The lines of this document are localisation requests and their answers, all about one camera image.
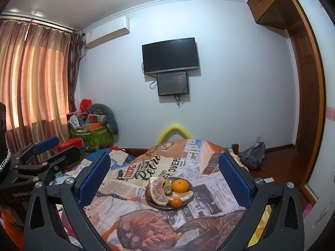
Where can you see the dark brown plate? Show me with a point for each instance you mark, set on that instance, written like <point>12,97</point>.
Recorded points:
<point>190,187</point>

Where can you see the brown wooden door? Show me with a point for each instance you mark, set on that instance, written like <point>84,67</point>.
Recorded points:
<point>301,89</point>

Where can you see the yellow foam hoop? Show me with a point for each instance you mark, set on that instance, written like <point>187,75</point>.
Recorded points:
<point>174,128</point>

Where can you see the small orange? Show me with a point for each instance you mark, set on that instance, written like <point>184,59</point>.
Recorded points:
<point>176,202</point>

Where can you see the white plastic item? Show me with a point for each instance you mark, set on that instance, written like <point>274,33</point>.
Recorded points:
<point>76,123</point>

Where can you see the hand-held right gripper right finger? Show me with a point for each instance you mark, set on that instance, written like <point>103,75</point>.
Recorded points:
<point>234,180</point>

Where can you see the wooden overhead cabinet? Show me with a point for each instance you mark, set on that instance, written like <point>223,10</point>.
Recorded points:
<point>269,2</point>

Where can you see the black wall television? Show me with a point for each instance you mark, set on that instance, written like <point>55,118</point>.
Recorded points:
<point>170,55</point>

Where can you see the orange box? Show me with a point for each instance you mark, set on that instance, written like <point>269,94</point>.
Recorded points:
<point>91,127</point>

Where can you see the large orange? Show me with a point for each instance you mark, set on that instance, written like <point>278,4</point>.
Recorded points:
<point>180,185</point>

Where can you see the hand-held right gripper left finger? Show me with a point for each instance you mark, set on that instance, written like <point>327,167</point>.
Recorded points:
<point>94,179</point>

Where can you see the small black wall monitor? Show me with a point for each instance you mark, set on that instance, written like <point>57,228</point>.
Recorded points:
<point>172,83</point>

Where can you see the white air conditioner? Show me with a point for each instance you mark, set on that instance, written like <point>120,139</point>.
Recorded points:
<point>107,32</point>

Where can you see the newspaper printed blanket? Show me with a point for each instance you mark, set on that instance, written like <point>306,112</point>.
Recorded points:
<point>146,222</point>

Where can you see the red plastic bag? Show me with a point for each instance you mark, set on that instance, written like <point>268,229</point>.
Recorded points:
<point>85,105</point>

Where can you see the yellowish green fruit piece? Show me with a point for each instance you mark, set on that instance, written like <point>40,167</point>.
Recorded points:
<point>167,187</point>

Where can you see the blue patterned quilt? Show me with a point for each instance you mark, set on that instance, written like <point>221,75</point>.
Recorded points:
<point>123,159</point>

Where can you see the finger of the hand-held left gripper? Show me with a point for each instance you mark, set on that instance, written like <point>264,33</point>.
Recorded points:
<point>47,143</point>
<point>62,159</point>

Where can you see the grey plush toy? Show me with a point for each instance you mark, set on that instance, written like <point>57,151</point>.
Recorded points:
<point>107,115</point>

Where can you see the red blue patterned box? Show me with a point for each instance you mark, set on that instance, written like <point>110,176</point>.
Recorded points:
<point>96,118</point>

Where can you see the brown patterned curtain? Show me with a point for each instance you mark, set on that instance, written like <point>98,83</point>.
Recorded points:
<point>75,70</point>

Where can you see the grey backpack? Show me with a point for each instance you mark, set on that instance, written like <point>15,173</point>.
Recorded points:
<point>252,157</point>

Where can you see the orange cloth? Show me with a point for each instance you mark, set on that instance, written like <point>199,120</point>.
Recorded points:
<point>10,222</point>

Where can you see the pomelo segment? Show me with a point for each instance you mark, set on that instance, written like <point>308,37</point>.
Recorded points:
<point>186,196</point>
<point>157,191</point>

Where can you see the white paper slip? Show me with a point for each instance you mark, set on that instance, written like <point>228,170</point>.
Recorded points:
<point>268,180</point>

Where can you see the wall outlet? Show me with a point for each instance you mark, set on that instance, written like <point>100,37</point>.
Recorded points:
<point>258,139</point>

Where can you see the white wardrobe door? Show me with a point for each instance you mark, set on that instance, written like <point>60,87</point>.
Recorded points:
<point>322,83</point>

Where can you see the green patterned bag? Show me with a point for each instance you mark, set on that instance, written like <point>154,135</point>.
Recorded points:
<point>96,138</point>

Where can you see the pink striped curtain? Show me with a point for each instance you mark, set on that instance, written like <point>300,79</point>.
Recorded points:
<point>34,78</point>

